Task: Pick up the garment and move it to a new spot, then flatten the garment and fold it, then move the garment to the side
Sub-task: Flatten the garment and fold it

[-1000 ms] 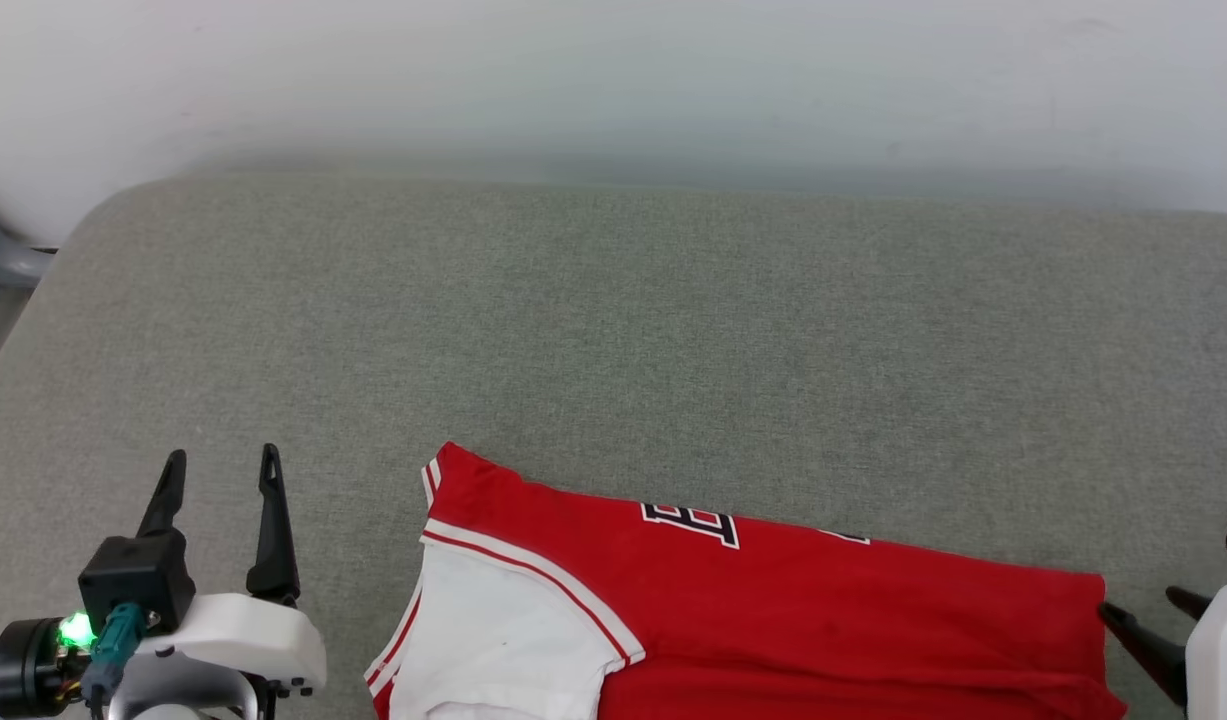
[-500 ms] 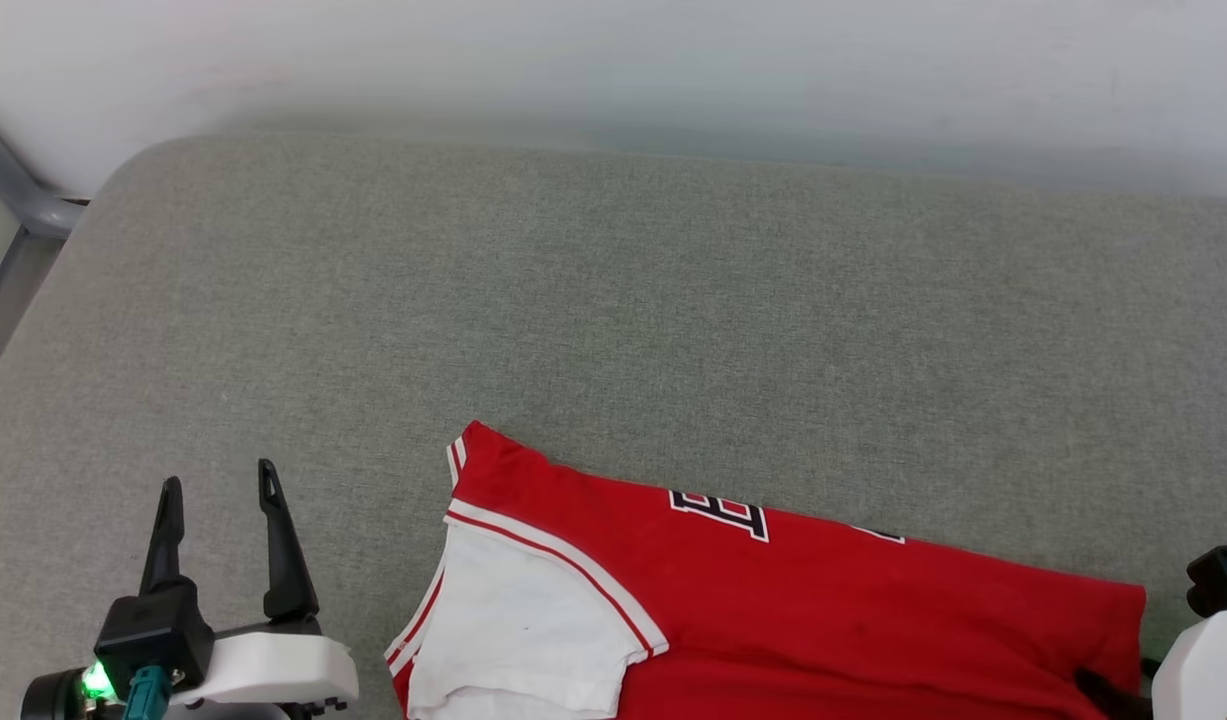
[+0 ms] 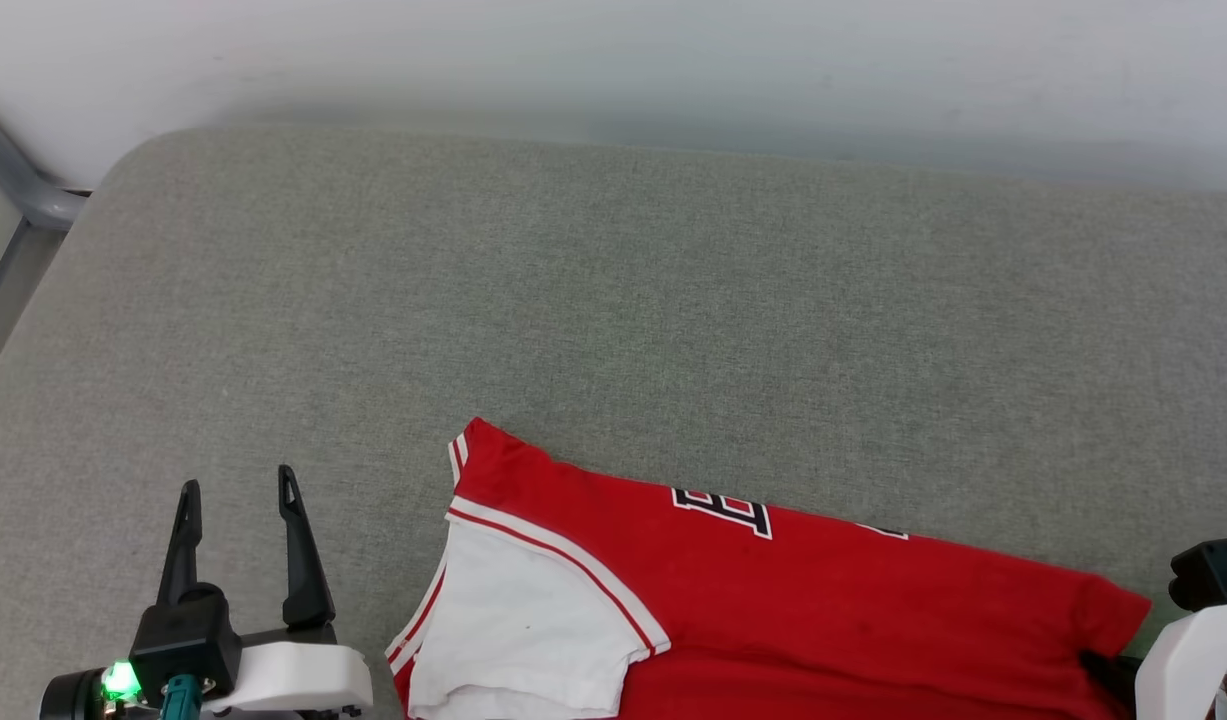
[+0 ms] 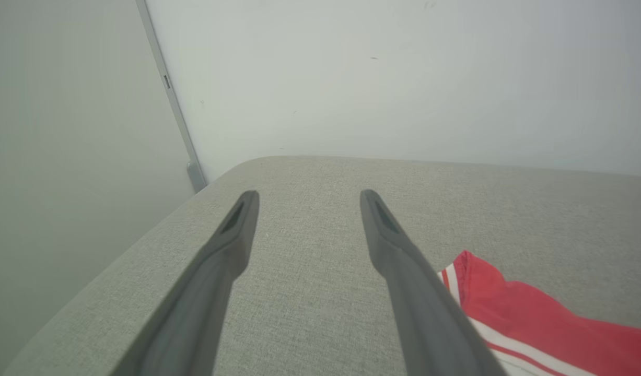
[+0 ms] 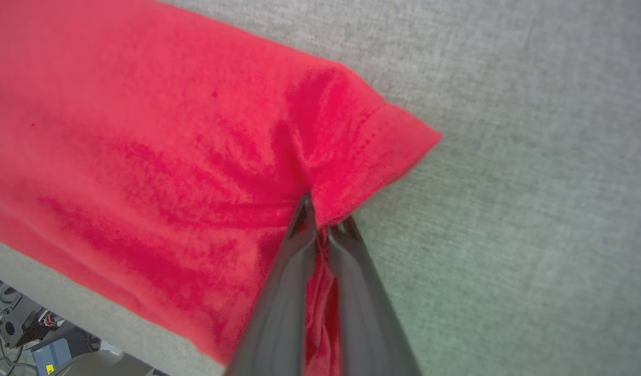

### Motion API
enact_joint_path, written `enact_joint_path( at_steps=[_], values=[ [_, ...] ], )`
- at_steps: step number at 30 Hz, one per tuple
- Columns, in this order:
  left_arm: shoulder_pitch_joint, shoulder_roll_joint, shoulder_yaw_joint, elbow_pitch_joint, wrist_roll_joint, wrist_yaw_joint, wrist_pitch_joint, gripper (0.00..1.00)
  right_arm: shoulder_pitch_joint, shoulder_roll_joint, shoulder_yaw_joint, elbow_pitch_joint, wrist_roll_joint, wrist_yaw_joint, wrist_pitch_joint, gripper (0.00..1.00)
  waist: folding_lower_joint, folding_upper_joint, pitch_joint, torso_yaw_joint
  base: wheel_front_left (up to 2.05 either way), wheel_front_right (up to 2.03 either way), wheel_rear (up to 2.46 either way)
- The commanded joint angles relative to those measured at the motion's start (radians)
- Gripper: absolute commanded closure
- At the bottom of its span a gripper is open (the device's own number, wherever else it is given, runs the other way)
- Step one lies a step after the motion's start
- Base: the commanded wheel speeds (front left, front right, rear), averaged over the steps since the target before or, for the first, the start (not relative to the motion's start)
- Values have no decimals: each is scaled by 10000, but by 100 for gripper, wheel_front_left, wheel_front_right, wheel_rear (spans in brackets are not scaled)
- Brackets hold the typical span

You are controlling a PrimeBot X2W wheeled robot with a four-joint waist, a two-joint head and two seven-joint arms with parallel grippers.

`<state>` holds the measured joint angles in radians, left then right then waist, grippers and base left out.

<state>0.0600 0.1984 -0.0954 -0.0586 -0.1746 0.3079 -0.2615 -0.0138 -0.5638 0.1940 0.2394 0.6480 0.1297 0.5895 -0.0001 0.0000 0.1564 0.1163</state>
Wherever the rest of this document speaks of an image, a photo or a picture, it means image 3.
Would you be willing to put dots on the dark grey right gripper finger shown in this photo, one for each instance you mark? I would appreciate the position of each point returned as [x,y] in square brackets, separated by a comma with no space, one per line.
[1113,672]

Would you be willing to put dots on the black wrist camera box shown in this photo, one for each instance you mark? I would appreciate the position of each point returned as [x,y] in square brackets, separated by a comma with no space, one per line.
[1208,575]
[185,635]

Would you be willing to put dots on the grey fabric sofa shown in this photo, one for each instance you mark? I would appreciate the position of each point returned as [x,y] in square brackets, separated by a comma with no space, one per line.
[623,300]

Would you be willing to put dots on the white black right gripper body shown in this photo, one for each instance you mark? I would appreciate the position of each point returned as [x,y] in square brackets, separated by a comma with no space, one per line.
[1178,665]

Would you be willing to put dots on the red white basketball jersey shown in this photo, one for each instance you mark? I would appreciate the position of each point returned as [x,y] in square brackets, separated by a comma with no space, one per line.
[823,610]

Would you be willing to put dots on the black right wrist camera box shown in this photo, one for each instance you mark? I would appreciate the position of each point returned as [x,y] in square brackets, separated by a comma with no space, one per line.
[1208,575]

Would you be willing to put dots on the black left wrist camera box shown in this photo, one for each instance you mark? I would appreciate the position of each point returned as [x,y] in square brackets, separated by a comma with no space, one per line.
[185,635]

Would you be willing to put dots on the grey metal tube frame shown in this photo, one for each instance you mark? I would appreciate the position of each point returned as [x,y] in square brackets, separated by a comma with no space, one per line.
[18,185]

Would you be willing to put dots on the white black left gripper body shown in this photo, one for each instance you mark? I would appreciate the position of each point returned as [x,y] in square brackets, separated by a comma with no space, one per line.
[303,675]

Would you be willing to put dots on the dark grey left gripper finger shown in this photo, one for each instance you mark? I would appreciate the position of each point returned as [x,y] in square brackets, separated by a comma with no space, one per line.
[305,570]
[183,545]

